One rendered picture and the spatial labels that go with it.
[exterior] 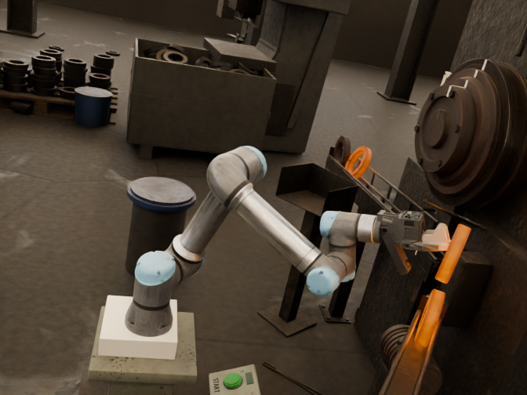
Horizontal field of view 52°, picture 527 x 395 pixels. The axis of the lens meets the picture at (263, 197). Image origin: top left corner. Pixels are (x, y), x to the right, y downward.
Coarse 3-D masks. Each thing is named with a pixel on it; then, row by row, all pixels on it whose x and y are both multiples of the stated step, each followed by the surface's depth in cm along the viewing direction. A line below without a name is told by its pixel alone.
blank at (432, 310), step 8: (432, 296) 142; (440, 296) 142; (432, 304) 140; (440, 304) 140; (424, 312) 150; (432, 312) 139; (440, 312) 139; (424, 320) 139; (432, 320) 138; (424, 328) 139; (432, 328) 138; (416, 336) 143; (424, 336) 140; (424, 344) 142
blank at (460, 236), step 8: (456, 232) 133; (464, 232) 134; (456, 240) 132; (464, 240) 132; (448, 248) 132; (456, 248) 131; (448, 256) 132; (456, 256) 131; (448, 264) 132; (440, 272) 134; (448, 272) 133; (440, 280) 137; (448, 280) 135
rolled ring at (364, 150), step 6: (354, 150) 278; (360, 150) 273; (366, 150) 266; (354, 156) 277; (360, 156) 277; (366, 156) 264; (348, 162) 278; (354, 162) 279; (366, 162) 264; (348, 168) 277; (360, 168) 264; (366, 168) 264; (354, 174) 266; (360, 174) 265
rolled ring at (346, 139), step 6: (342, 138) 287; (348, 138) 285; (336, 144) 295; (342, 144) 293; (348, 144) 281; (336, 150) 295; (348, 150) 281; (336, 156) 295; (342, 156) 283; (348, 156) 281; (342, 162) 282
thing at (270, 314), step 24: (288, 168) 233; (312, 168) 244; (288, 192) 240; (312, 192) 246; (336, 192) 218; (312, 216) 231; (312, 240) 236; (288, 288) 247; (264, 312) 255; (288, 312) 249; (288, 336) 242
